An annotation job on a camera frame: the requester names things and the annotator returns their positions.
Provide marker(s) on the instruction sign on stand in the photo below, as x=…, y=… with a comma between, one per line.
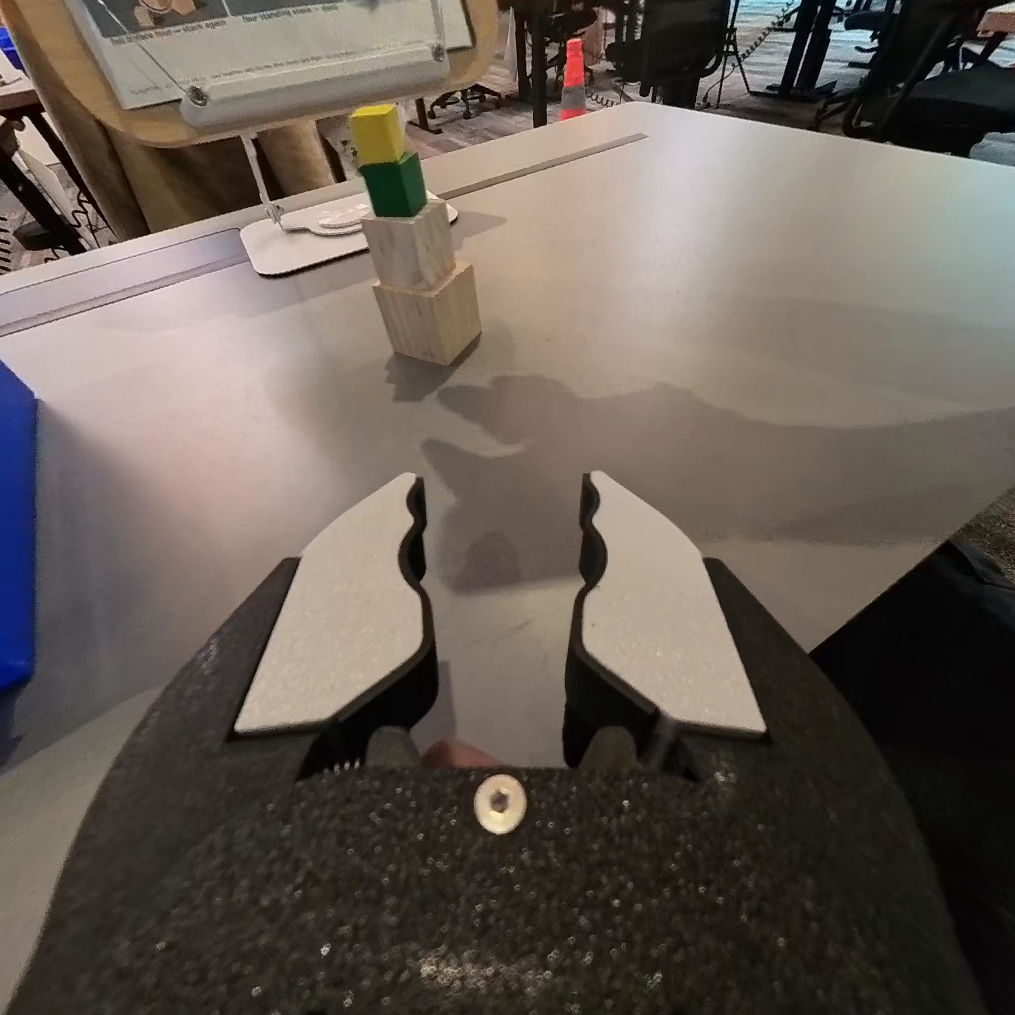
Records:
x=158, y=174

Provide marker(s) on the blue plastic bin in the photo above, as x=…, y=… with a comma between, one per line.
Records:
x=16, y=539

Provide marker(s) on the black office chair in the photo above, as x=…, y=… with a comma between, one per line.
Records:
x=674, y=47

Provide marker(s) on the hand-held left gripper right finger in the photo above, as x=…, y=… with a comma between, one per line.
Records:
x=662, y=626

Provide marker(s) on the brown side desk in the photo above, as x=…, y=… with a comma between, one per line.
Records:
x=32, y=158

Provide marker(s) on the large plain wooden cube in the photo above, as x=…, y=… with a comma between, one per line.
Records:
x=428, y=317

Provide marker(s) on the orange traffic cone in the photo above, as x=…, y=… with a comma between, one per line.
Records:
x=572, y=87

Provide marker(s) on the printed instruction sheet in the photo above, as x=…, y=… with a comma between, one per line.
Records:
x=277, y=47

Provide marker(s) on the medium plain wooden cube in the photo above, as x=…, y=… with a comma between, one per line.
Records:
x=408, y=250

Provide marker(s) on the green wooden cube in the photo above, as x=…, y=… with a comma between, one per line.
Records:
x=392, y=186

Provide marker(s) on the small yellow wooden cube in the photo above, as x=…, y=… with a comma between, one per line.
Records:
x=377, y=135

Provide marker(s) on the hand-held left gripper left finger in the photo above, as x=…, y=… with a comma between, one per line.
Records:
x=337, y=626

